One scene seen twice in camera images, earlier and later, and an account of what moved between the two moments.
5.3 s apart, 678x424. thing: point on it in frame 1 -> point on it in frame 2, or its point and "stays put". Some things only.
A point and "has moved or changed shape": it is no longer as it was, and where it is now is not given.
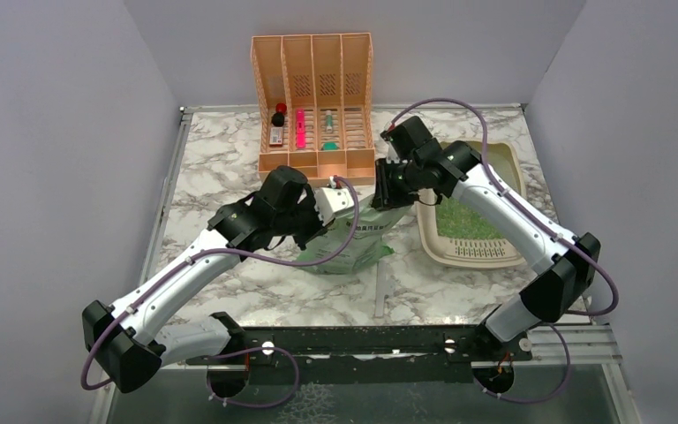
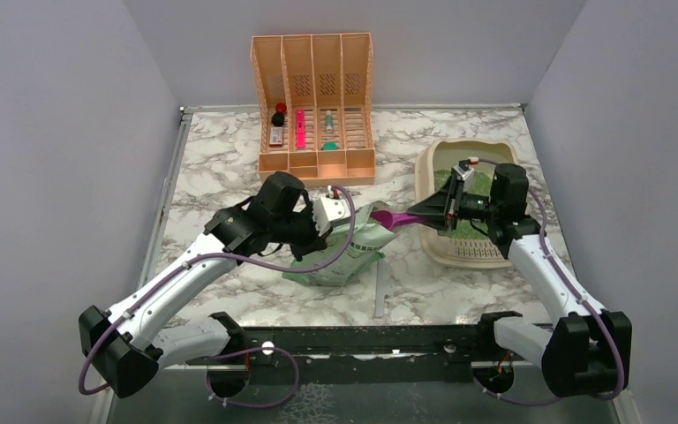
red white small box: x=275 y=137 stays put
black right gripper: x=385 y=199 -> x=443 y=208
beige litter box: x=454 y=234 stays put
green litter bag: x=366 y=246 has moved or changed shape
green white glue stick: x=328 y=121 stays put
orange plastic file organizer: x=314 y=105 stays put
